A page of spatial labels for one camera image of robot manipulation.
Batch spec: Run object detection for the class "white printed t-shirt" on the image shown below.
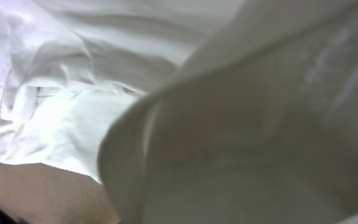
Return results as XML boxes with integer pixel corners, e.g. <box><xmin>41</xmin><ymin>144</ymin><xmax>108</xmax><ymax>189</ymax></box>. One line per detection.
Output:
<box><xmin>0</xmin><ymin>1</ymin><xmax>358</xmax><ymax>223</ymax></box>

